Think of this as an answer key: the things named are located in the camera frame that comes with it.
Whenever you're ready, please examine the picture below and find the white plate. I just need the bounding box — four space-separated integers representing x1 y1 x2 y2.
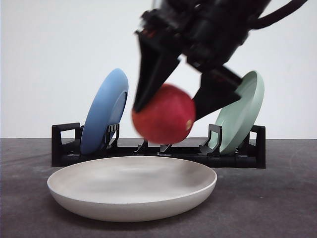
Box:
47 156 217 222

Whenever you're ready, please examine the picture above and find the green plate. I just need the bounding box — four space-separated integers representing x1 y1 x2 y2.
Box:
210 70 265 155

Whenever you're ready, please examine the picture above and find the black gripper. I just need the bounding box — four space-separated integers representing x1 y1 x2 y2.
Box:
133 0 269 122

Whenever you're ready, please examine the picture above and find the black plate rack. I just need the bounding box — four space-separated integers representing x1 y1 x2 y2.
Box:
52 122 266 172

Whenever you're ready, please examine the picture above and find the black cable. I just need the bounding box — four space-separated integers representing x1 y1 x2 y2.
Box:
249 0 307 29

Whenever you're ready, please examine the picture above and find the blue plate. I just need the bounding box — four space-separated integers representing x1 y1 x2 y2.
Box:
81 68 129 155

